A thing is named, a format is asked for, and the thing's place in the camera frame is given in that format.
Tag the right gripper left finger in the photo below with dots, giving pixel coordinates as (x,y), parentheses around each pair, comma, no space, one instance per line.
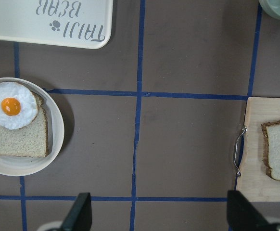
(79,217)

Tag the cream bear tray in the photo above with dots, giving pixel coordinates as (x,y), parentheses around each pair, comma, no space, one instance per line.
(72,23)

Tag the white round plate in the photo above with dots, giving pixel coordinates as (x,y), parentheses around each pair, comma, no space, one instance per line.
(22,166)

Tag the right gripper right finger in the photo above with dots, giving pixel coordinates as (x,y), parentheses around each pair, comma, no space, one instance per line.
(242,215)

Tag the bread slice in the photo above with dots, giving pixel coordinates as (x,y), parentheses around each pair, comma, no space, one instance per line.
(29,141)
(271,145)

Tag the wooden cutting board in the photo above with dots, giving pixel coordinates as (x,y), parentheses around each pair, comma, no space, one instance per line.
(253,183)

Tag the fried egg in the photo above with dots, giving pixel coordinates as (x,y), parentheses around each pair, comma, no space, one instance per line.
(18,105)

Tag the light green bowl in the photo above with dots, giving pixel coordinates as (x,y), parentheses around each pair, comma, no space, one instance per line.
(271,7)

